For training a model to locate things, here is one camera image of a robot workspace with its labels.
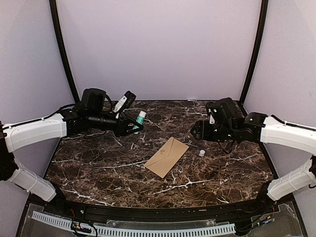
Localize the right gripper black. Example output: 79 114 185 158
191 119 237 141

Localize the white slotted cable duct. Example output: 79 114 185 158
31 211 236 237

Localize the right black frame post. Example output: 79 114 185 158
239 0 269 105

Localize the left black frame post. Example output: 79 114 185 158
49 0 79 102

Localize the brown paper envelope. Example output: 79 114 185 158
144 137 189 178

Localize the green glue stick white cap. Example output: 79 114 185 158
133 111 147 134

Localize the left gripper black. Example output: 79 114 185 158
88 111 144 137

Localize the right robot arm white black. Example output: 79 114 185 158
191 97 316 214

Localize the black front rail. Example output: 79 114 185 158
27 191 294 223

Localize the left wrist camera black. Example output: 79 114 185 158
122 91 136 109

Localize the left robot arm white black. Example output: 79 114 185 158
0 88 144 215

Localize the black frame post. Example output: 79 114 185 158
239 0 269 105
49 0 79 102

